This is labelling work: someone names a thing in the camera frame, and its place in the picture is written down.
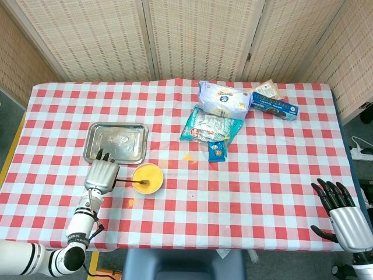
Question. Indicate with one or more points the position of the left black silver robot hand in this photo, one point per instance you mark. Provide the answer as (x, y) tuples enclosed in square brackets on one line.
[(100, 176)]

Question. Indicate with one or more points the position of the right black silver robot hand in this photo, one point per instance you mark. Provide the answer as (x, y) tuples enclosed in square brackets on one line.
[(351, 229)]

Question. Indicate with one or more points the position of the dark metal spoon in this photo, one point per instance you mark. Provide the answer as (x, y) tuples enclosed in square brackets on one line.
[(144, 182)]

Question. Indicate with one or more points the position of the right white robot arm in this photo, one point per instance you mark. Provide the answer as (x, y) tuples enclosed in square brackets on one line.
[(364, 268)]

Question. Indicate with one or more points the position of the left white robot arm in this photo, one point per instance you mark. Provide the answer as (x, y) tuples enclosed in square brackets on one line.
[(81, 221)]

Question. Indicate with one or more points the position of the yellow bowl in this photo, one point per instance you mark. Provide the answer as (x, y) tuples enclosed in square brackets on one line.
[(151, 173)]

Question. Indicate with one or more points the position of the rectangular steel tray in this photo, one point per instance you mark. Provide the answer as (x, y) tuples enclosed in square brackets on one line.
[(116, 137)]

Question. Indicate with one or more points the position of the white power strip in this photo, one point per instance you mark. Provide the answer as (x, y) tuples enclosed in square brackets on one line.
[(362, 154)]

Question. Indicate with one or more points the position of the orange box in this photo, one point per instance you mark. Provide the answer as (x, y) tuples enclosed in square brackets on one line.
[(109, 275)]

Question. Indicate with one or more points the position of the red white checkered tablecloth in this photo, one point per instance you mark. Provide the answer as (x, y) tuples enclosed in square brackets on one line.
[(204, 210)]

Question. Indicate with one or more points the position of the black equipment stand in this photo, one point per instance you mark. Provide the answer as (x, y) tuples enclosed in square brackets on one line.
[(366, 113)]

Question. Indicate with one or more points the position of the teal silver snack bag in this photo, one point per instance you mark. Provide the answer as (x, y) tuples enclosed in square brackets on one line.
[(208, 126)]

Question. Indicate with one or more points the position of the small blue cookie packet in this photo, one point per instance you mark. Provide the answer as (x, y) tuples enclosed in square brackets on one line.
[(217, 151)]

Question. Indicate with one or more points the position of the dark blue chair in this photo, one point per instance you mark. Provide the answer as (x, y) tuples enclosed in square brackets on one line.
[(183, 264)]

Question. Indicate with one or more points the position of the lavender white snack bag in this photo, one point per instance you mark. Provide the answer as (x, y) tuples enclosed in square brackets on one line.
[(223, 99)]

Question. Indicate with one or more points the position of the blue cookie box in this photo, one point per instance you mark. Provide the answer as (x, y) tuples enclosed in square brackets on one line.
[(274, 106)]

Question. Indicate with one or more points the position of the tan snack packet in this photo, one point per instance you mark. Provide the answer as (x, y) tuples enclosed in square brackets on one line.
[(269, 89)]

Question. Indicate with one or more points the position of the woven folding screen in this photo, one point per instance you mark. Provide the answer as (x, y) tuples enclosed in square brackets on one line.
[(198, 38)]

